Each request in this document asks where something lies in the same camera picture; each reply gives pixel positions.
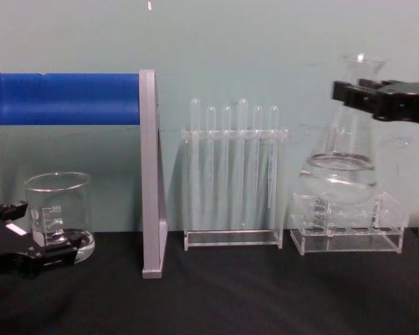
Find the black table cloth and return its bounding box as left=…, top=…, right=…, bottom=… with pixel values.
left=0, top=228, right=419, bottom=335

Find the blue cylinder roll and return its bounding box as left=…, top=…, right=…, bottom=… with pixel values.
left=0, top=72, right=141, bottom=127

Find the clear test tube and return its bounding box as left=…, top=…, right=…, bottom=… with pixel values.
left=190, top=98, right=200, bottom=231
left=205, top=105, right=216, bottom=231

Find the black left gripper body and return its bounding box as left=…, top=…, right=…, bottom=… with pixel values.
left=0, top=207, right=34, bottom=271

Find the clear glass conical flask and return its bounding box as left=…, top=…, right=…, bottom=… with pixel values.
left=297, top=52, right=388, bottom=207

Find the grey upright stand panel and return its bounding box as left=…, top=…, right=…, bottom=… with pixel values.
left=138, top=69, right=169, bottom=281

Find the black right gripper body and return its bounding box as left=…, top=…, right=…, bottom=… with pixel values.
left=379, top=80, right=419, bottom=126

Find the clear glass beaker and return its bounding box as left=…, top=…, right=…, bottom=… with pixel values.
left=23, top=171, right=96, bottom=265

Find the low clear acrylic rack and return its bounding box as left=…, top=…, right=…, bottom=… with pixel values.
left=288, top=191, right=406, bottom=255

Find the tall clear acrylic tube rack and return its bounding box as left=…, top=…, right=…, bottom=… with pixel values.
left=182, top=128, right=289, bottom=251

